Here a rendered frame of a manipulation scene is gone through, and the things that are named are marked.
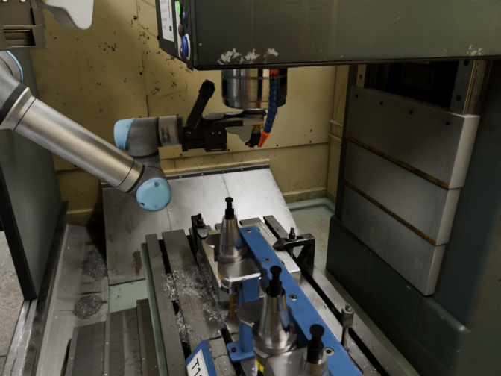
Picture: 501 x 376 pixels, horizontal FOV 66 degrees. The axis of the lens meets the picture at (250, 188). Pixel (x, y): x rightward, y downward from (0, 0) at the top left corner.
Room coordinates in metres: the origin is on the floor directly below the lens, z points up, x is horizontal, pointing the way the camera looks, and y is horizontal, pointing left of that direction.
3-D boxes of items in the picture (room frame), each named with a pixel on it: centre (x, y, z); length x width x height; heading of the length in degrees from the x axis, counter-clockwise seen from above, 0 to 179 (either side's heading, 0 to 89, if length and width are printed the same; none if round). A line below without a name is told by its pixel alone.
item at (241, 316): (0.46, -0.02, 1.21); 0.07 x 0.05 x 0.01; 109
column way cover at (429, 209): (1.10, -0.43, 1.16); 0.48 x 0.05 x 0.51; 19
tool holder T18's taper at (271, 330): (0.41, -0.03, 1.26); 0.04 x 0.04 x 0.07
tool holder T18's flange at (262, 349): (0.41, -0.03, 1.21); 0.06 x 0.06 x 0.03
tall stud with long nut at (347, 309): (0.69, -0.22, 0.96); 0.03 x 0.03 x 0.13
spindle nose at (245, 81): (0.95, -0.01, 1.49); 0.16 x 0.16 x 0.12
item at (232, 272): (0.56, 0.02, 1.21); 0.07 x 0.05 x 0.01; 109
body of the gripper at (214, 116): (0.95, 0.12, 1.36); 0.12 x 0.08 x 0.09; 94
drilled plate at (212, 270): (0.98, 0.02, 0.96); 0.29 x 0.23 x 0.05; 19
